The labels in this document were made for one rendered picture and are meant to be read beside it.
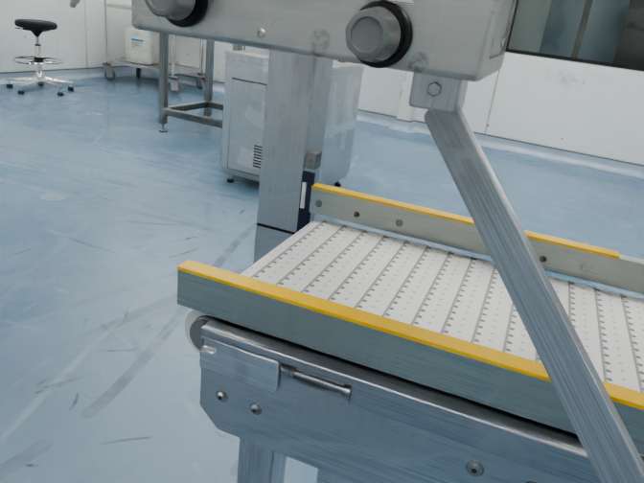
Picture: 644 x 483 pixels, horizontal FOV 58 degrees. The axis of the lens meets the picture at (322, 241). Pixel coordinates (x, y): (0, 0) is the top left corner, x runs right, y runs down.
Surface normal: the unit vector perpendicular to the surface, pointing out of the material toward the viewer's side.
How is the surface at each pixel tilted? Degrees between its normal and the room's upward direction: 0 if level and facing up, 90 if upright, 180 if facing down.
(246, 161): 90
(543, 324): 87
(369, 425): 90
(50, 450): 0
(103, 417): 0
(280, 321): 90
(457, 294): 0
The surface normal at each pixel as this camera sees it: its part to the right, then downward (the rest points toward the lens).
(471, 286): 0.11, -0.92
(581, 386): -0.81, 0.08
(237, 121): -0.43, 0.30
